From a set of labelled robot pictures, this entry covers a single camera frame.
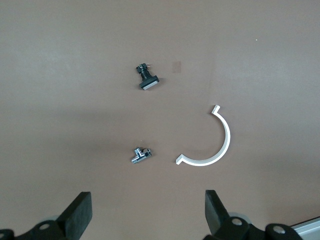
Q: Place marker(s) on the white semicircular plastic bracket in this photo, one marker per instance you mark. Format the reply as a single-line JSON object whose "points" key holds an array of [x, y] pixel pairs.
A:
{"points": [[227, 136]]}

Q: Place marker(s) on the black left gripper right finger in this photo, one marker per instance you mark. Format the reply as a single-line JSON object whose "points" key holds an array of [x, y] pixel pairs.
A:
{"points": [[215, 215]]}

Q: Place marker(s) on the black switch with grey cap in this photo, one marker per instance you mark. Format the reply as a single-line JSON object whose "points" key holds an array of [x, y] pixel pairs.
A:
{"points": [[148, 81]]}

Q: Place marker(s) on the white drawer cabinet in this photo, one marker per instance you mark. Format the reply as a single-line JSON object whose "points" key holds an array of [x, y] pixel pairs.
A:
{"points": [[310, 230]]}

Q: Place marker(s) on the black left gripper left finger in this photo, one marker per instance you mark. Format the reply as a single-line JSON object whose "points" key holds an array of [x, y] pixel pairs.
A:
{"points": [[77, 212]]}

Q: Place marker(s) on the chrome tee fitting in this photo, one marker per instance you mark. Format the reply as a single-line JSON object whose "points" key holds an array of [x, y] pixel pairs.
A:
{"points": [[140, 156]]}

